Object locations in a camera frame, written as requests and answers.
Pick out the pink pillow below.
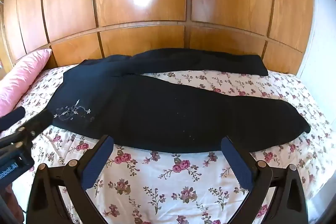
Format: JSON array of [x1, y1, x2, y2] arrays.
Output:
[[0, 48, 53, 118]]

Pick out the black embroidered pants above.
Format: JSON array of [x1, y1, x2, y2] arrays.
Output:
[[46, 48, 312, 154]]

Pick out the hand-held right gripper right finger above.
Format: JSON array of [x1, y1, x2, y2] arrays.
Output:
[[221, 135, 308, 224]]

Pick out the floral bedspread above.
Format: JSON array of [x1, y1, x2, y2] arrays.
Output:
[[0, 65, 332, 224]]

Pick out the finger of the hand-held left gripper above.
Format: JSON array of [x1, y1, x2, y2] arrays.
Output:
[[0, 107, 26, 132], [15, 110, 53, 141]]

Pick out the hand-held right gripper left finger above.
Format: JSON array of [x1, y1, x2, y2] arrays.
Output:
[[28, 134, 114, 224]]

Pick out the wooden headboard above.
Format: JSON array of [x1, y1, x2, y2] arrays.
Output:
[[0, 0, 315, 76]]

